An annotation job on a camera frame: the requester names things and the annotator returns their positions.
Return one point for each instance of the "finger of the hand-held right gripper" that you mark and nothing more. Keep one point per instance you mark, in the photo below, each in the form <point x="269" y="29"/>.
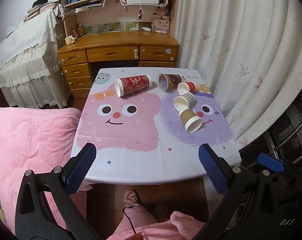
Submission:
<point x="269" y="162"/>

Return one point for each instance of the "wooden desk hutch shelf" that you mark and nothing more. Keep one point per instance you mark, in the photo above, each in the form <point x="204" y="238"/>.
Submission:
<point x="116" y="12"/>

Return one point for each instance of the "hanging key bunch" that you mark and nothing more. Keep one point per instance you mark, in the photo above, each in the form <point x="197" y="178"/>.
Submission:
<point x="140" y="13"/>

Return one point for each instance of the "pink fluffy blanket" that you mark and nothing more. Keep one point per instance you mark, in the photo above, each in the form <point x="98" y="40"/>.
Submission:
<point x="28" y="142"/>

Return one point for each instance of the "small red paper cup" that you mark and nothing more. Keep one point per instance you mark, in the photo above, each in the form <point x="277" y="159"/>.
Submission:
<point x="191" y="87"/>

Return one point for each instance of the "cartoon monster printed tablecloth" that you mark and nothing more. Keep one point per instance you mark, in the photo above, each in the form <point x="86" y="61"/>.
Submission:
<point x="141" y="135"/>

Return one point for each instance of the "stack of books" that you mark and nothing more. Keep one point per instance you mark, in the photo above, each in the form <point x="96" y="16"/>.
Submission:
<point x="41" y="8"/>

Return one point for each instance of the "brown patterned paper cup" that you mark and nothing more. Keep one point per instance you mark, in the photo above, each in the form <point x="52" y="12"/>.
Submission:
<point x="172" y="79"/>

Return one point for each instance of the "decorated storage box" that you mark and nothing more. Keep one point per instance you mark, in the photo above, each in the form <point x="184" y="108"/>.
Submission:
<point x="161" y="25"/>

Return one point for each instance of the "white lace covered furniture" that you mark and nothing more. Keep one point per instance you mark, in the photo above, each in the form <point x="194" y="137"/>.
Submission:
<point x="28" y="55"/>

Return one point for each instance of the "checkered paper cup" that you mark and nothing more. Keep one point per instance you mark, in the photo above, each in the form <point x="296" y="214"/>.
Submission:
<point x="188" y="97"/>

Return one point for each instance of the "cream mug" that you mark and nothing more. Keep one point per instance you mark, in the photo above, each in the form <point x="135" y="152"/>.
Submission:
<point x="68" y="40"/>

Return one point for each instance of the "wooden desk with drawers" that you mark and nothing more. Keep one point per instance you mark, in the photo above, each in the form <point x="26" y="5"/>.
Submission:
<point x="116" y="40"/>

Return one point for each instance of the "white tube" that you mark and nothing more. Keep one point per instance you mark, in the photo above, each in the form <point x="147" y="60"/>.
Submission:
<point x="146" y="29"/>

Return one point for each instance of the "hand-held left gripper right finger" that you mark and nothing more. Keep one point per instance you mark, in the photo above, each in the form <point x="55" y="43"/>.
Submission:
<point x="213" y="170"/>

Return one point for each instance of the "person's patterned slipper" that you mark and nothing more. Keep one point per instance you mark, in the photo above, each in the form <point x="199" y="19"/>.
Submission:
<point x="130" y="197"/>
<point x="160" y="210"/>

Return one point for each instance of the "person's pink pyjama legs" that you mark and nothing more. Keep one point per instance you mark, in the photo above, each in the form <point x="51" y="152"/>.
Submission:
<point x="153" y="227"/>

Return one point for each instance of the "tan paper cup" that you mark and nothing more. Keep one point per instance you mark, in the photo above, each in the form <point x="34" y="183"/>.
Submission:
<point x="186" y="116"/>

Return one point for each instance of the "white leaf print curtain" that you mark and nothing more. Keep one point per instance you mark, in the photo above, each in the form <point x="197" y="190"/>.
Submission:
<point x="240" y="42"/>

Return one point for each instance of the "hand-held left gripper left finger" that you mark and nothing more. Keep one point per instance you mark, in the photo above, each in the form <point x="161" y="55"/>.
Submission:
<point x="82" y="166"/>

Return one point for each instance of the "black metal chair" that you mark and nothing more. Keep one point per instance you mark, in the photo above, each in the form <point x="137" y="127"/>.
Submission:
<point x="285" y="135"/>

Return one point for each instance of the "large red patterned paper cup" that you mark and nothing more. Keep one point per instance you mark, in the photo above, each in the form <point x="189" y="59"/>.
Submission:
<point x="134" y="83"/>

